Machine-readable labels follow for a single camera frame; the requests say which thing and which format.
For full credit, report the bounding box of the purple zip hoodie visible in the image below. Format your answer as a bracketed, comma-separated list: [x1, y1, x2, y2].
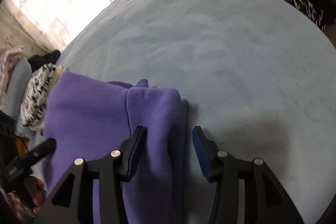
[42, 71, 189, 224]

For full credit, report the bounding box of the black and white patterned cloth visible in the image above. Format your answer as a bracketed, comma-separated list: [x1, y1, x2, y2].
[240, 0, 327, 30]

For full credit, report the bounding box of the white and purple patterned blanket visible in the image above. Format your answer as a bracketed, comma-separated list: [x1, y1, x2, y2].
[0, 47, 24, 104]

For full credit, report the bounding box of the black and white printed garment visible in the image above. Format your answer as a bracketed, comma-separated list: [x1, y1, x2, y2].
[20, 63, 66, 132]

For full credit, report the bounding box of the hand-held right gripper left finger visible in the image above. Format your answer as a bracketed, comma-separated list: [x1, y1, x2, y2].
[33, 126, 147, 224]

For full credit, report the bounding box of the rolled blue-grey blanket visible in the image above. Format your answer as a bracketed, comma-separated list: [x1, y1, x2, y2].
[7, 59, 33, 119]

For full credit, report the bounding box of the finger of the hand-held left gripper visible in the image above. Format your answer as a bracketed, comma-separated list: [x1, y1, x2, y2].
[16, 138, 57, 168]

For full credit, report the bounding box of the person's left hand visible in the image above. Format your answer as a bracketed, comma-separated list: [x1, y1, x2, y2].
[33, 178, 47, 215]

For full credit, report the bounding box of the black fuzzy garment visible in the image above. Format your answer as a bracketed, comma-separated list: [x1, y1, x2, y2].
[28, 50, 61, 71]

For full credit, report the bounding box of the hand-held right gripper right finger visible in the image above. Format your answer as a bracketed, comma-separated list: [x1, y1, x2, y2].
[192, 126, 305, 224]

